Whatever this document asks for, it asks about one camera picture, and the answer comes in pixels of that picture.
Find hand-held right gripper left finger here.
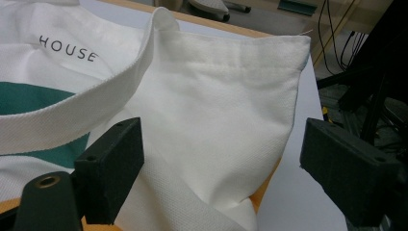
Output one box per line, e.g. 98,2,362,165
74,116,145,225

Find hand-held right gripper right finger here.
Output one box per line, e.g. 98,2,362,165
299,117,402,228

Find white tote bag green stripe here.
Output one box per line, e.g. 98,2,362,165
0,0,312,231

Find teal flat object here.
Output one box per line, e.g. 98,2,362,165
277,0,319,16

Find chair base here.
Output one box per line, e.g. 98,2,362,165
186,0,231,23

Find black metal stand frame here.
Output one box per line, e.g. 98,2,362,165
316,0,408,152

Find black cables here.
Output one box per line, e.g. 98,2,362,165
317,0,368,75

